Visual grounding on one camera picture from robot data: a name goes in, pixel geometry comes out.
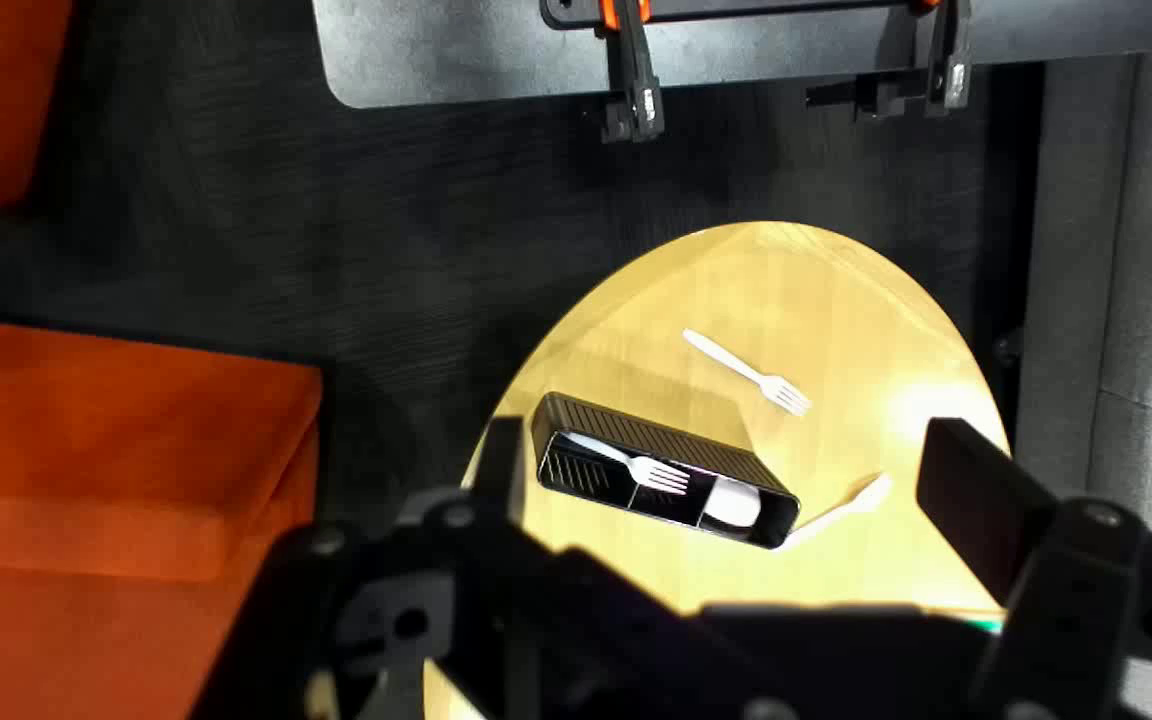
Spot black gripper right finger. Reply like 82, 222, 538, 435
911, 417, 1152, 720

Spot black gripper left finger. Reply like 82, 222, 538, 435
202, 412, 567, 720

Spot black cutlery caddy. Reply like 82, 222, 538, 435
527, 387, 805, 553

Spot white plastic spoon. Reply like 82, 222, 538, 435
702, 478, 769, 531

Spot black clamp orange handle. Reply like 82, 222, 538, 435
808, 0, 981, 121
596, 0, 669, 150

